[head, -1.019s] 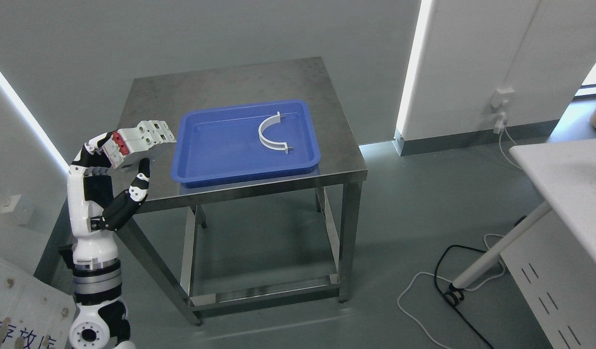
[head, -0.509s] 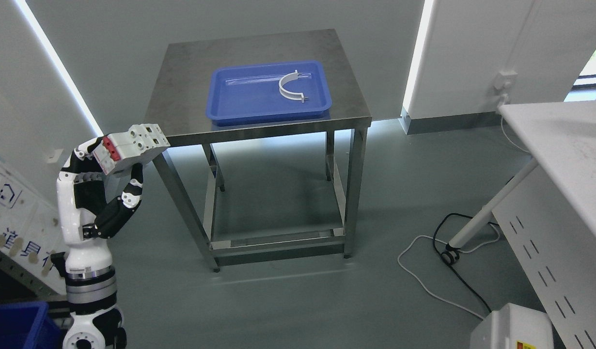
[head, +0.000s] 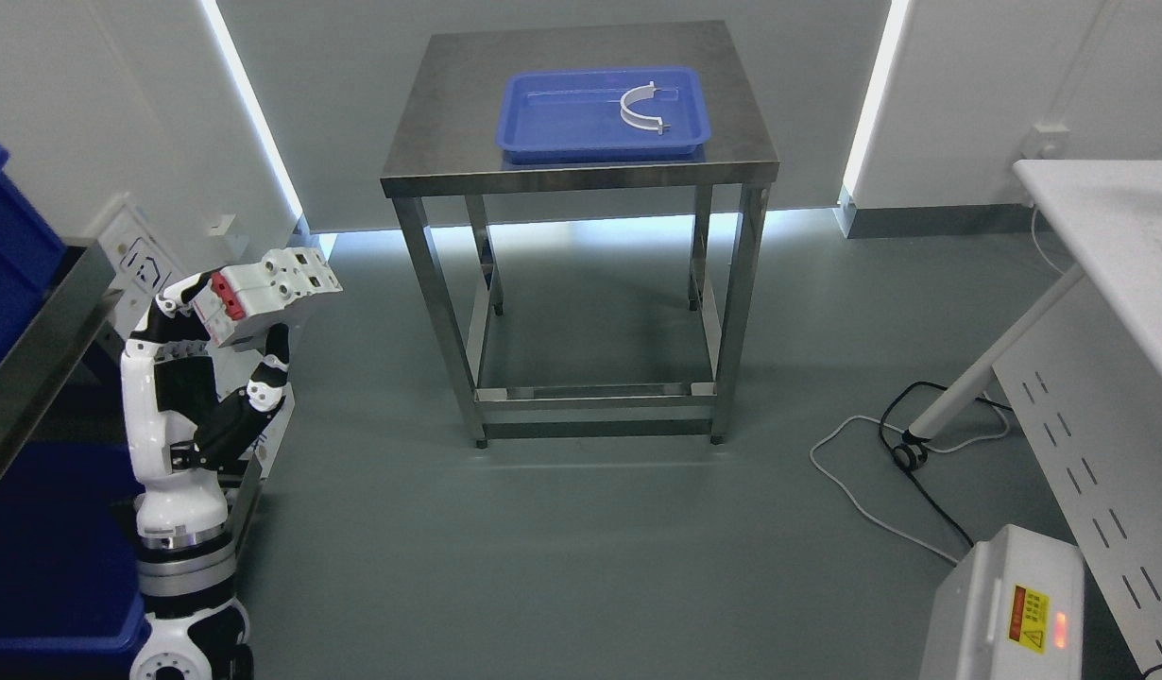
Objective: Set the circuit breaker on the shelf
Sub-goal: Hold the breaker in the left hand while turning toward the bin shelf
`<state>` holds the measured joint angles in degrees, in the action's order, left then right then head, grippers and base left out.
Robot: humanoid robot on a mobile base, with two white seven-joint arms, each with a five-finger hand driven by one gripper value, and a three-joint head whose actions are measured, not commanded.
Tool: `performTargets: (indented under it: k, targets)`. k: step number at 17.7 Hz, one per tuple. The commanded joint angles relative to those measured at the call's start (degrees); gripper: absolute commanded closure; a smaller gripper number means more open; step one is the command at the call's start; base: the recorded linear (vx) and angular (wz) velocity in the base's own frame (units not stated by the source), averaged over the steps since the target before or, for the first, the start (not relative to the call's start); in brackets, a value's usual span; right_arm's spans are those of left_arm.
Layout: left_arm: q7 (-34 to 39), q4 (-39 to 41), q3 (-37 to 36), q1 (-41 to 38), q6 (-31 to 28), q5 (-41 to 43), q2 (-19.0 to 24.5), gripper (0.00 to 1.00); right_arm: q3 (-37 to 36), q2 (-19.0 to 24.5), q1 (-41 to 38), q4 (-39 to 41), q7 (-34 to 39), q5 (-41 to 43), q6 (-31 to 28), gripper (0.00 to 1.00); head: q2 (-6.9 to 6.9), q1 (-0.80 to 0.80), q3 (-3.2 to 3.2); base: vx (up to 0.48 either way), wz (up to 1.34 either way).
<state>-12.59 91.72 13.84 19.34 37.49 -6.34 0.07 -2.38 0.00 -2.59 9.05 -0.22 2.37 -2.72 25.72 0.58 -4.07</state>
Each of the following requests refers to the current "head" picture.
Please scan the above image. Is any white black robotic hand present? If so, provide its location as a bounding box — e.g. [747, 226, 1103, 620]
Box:
[120, 270, 291, 550]

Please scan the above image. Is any grey red circuit breaker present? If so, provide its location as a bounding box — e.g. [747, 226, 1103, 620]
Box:
[192, 248, 343, 352]

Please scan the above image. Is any stainless steel shelf rack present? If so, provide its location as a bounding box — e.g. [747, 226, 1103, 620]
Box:
[0, 245, 123, 482]

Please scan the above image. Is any blue bin lower left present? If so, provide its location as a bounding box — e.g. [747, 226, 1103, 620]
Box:
[0, 442, 148, 679]

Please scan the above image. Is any blue bin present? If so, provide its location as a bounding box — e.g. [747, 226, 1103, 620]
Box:
[0, 442, 148, 679]
[0, 144, 66, 365]

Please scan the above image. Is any blue bin far left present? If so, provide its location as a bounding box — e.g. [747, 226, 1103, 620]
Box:
[0, 144, 66, 365]

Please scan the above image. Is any stainless steel table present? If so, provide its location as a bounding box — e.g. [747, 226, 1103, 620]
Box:
[381, 19, 779, 451]

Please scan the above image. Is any blue plastic tray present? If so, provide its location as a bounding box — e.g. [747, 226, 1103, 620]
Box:
[495, 66, 711, 164]

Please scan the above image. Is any white equipment box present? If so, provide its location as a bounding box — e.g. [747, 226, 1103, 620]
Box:
[918, 524, 1085, 679]

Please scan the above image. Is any white desk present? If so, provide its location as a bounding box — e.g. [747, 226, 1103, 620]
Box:
[902, 160, 1162, 679]

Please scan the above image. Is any white curved bracket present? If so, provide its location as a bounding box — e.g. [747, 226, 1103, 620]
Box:
[621, 83, 675, 136]

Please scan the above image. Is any black cable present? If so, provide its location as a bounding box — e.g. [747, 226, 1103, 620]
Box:
[880, 381, 1014, 551]

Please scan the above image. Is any white cable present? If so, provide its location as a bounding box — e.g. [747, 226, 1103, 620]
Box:
[810, 416, 1012, 566]

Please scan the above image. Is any white wall socket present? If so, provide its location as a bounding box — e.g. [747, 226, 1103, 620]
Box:
[1020, 122, 1070, 160]

